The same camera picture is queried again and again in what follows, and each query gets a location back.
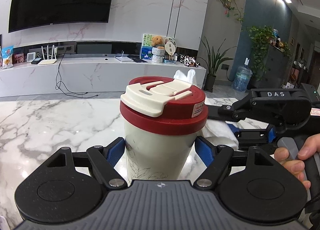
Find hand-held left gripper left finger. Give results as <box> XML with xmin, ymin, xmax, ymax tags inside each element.
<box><xmin>37</xmin><ymin>138</ymin><xmax>127</xmax><ymax>188</ymax></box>

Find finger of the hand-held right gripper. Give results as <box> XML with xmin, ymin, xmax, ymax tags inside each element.
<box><xmin>206</xmin><ymin>92</ymin><xmax>285</xmax><ymax>130</ymax></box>
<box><xmin>230</xmin><ymin>124</ymin><xmax>277</xmax><ymax>144</ymax></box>

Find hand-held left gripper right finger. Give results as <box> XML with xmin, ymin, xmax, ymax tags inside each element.
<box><xmin>194</xmin><ymin>136</ymin><xmax>283</xmax><ymax>188</ymax></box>

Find white cloth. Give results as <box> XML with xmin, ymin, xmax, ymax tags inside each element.
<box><xmin>172</xmin><ymin>69</ymin><xmax>241</xmax><ymax>151</ymax></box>

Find cream tumbler with red lid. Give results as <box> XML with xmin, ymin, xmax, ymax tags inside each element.
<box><xmin>119</xmin><ymin>75</ymin><xmax>209</xmax><ymax>186</ymax></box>

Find person's right hand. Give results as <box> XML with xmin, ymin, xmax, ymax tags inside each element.
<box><xmin>274</xmin><ymin>133</ymin><xmax>320</xmax><ymax>190</ymax></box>

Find blue water jug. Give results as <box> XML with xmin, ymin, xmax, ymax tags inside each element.
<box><xmin>231</xmin><ymin>65</ymin><xmax>252</xmax><ymax>93</ymax></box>

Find potted long-leaf plant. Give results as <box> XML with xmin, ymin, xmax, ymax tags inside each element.
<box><xmin>199</xmin><ymin>35</ymin><xmax>237</xmax><ymax>93</ymax></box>

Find dark cabinet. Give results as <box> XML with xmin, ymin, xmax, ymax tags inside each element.
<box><xmin>250</xmin><ymin>44</ymin><xmax>293</xmax><ymax>90</ymax></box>

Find black and white checkered toys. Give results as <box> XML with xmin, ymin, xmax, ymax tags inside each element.
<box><xmin>178</xmin><ymin>54</ymin><xmax>201</xmax><ymax>68</ymax></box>

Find trailing pothos plant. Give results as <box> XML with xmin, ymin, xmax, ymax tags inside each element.
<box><xmin>246</xmin><ymin>25</ymin><xmax>292</xmax><ymax>82</ymax></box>

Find white marble television cabinet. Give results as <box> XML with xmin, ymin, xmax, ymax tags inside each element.
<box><xmin>0</xmin><ymin>55</ymin><xmax>207</xmax><ymax>98</ymax></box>

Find white notebook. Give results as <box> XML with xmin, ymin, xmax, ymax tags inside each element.
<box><xmin>114</xmin><ymin>55</ymin><xmax>133</xmax><ymax>63</ymax></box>

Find white knitted basket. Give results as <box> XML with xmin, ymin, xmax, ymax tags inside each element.
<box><xmin>152</xmin><ymin>46</ymin><xmax>166</xmax><ymax>64</ymax></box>

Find flower painting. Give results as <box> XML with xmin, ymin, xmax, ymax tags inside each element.
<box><xmin>141</xmin><ymin>33</ymin><xmax>160</xmax><ymax>60</ymax></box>

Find brown teddy bear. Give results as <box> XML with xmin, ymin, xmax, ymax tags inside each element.
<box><xmin>151</xmin><ymin>35</ymin><xmax>165</xmax><ymax>49</ymax></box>

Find white wifi router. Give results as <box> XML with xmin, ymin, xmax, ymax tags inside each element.
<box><xmin>37</xmin><ymin>44</ymin><xmax>58</xmax><ymax>66</ymax></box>

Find blue snack bag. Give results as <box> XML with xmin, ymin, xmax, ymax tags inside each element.
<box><xmin>0</xmin><ymin>45</ymin><xmax>14</xmax><ymax>69</ymax></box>

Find black cable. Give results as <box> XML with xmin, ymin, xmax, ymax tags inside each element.
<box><xmin>55</xmin><ymin>58</ymin><xmax>98</xmax><ymax>97</ymax></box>

